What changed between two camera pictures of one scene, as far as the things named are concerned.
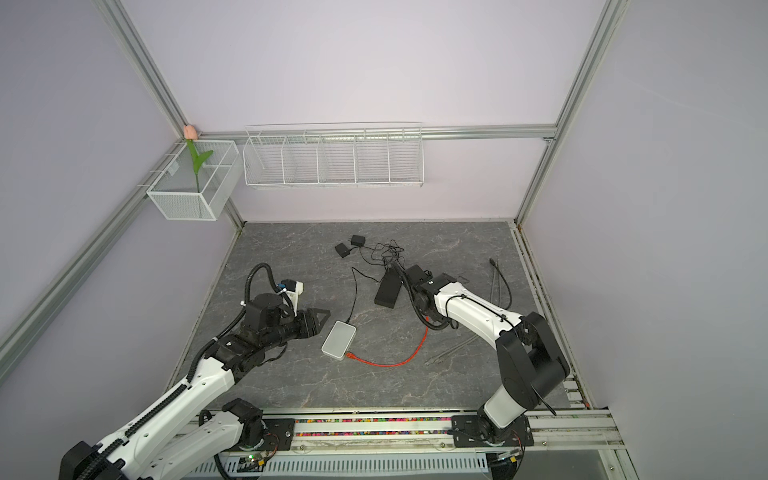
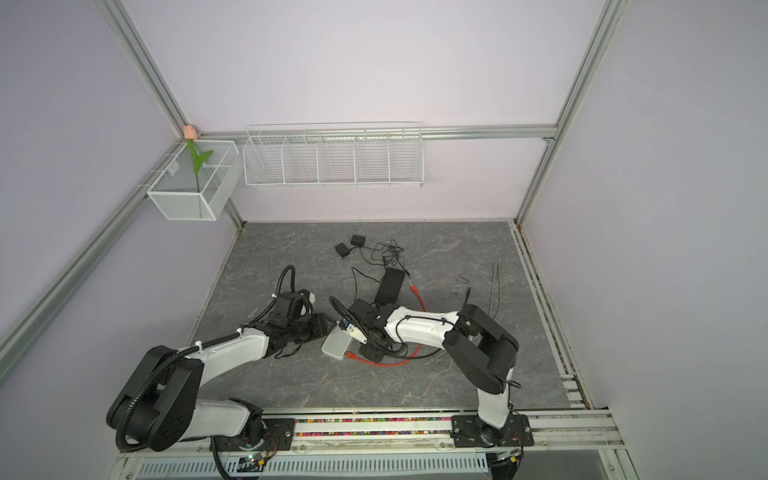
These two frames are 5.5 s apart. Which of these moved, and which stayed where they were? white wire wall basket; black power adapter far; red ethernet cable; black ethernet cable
Moved: black ethernet cable
Stayed: red ethernet cable; black power adapter far; white wire wall basket
